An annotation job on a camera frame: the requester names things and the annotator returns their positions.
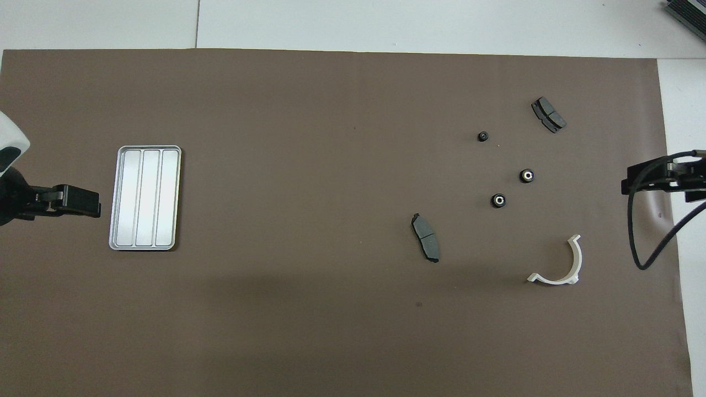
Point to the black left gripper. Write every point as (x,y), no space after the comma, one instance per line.
(19,201)

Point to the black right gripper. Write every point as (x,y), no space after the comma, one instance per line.
(692,179)

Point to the large black bearing gear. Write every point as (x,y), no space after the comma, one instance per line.
(498,200)
(527,176)

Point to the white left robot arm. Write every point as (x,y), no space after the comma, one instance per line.
(11,138)

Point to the silver metal tray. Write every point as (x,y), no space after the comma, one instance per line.
(144,198)

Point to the dark grey brake pad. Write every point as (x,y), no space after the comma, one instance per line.
(549,114)
(426,237)

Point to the black ribbed device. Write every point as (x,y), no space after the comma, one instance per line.
(689,14)

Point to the brown table mat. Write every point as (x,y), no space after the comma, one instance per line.
(331,165)

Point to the white curved plastic bracket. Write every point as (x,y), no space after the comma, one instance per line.
(577,262)

